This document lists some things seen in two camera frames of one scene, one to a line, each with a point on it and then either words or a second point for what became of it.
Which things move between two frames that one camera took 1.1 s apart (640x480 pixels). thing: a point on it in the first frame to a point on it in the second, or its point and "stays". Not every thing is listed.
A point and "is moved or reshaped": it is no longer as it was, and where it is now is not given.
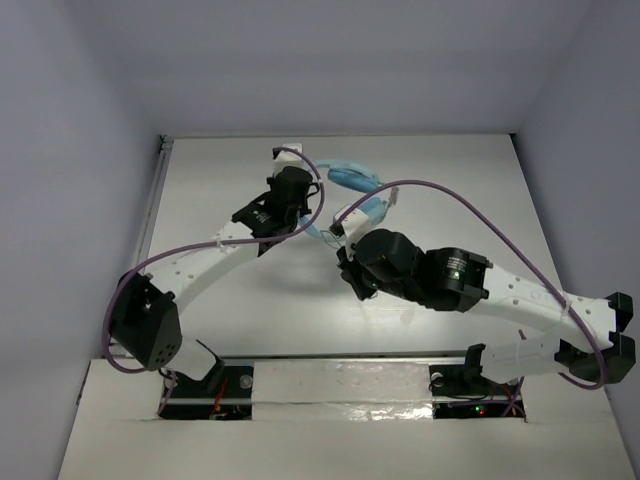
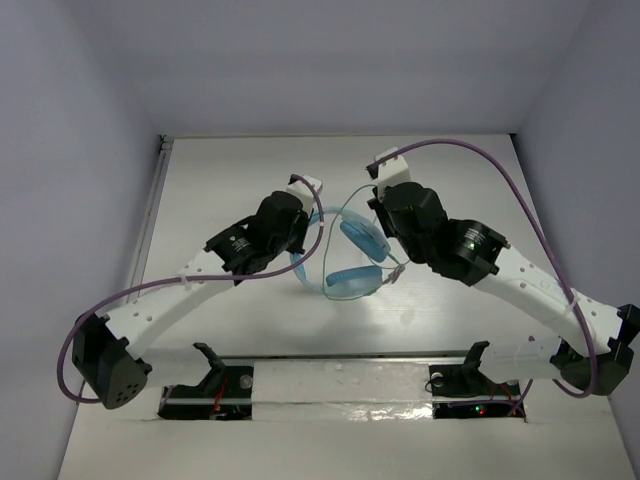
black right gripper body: x=362 y=280 to x=413 y=252
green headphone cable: x=333 y=236 to x=390 y=280
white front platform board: x=339 y=419 stays
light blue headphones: x=355 y=176 is moved or reshaped
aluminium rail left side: x=146 y=231 stays
